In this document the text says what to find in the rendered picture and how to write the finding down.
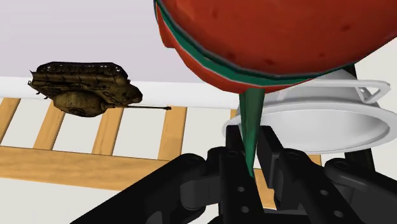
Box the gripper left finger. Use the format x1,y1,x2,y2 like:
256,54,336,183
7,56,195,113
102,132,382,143
70,124,265,224

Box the wooden slatted frame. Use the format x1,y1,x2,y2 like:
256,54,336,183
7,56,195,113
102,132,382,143
0,97,323,210

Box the olive brown toy tank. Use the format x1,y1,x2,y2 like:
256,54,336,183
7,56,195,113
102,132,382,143
27,61,172,118

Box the white cup with handle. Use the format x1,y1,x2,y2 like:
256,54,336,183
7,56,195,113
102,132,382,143
221,69,392,155

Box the red strawberry toy green leaves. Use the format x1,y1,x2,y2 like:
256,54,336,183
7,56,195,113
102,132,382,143
153,0,397,179

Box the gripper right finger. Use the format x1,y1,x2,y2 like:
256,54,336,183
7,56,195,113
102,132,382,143
256,125,397,224

